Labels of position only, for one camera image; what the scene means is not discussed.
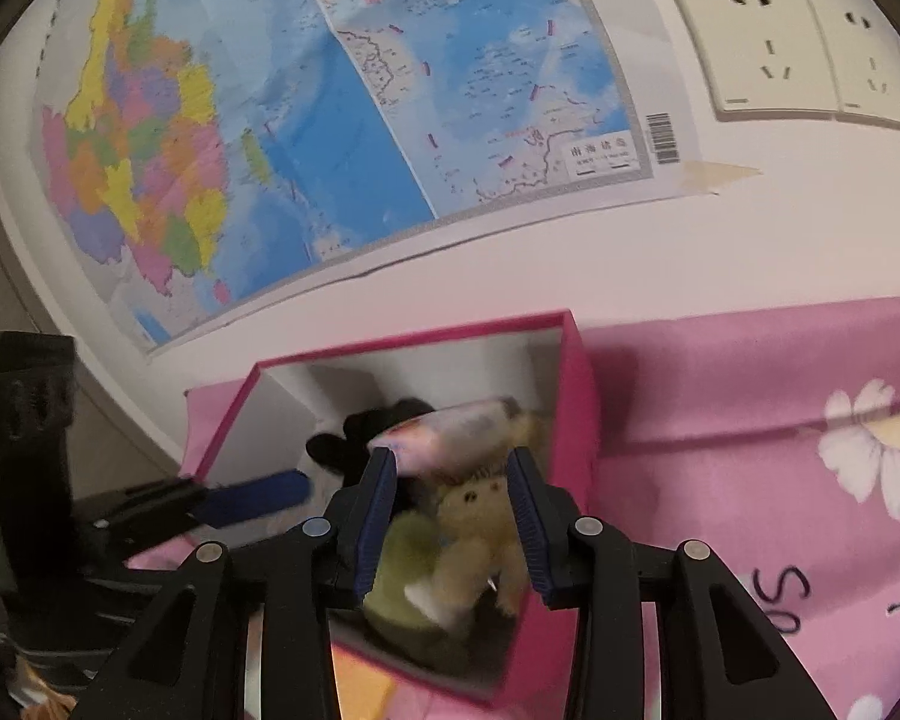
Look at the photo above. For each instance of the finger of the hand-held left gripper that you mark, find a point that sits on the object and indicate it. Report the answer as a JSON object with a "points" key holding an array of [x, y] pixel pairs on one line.
{"points": [[255, 495]]}

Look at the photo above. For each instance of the small flower print tissue packet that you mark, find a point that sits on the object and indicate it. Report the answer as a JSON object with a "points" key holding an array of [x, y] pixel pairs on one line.
{"points": [[457, 427]]}

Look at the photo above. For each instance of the green plush toy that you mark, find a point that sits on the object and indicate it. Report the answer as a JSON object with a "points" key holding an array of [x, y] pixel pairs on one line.
{"points": [[409, 562]]}

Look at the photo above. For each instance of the black scrunchie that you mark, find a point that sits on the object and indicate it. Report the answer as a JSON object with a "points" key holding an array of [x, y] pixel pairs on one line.
{"points": [[360, 435]]}

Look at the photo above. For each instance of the white wall socket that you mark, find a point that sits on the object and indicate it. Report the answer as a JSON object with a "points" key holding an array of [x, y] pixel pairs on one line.
{"points": [[870, 60], [757, 45]]}

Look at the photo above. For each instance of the beige tape strip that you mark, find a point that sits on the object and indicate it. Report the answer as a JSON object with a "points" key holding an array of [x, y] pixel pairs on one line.
{"points": [[720, 176]]}

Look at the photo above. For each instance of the colourful wall map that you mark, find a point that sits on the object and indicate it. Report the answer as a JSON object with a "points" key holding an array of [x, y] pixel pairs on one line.
{"points": [[345, 90]]}

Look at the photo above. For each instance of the pink cardboard box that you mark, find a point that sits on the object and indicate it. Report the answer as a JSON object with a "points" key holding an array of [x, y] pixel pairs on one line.
{"points": [[574, 405]]}

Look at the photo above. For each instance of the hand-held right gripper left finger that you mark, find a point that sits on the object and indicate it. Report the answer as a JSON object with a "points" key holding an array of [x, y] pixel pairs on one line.
{"points": [[371, 532]]}

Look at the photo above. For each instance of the beige teddy bear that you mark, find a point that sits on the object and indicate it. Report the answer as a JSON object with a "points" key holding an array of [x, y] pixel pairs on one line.
{"points": [[472, 540]]}

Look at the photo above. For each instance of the pink printed bedsheet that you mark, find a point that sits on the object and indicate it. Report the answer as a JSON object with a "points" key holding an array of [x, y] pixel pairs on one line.
{"points": [[720, 427]]}

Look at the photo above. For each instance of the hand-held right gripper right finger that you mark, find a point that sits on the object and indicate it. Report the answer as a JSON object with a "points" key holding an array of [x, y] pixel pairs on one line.
{"points": [[532, 532]]}

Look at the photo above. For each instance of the person's left forearm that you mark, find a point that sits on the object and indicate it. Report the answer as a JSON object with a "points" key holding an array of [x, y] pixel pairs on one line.
{"points": [[41, 694]]}

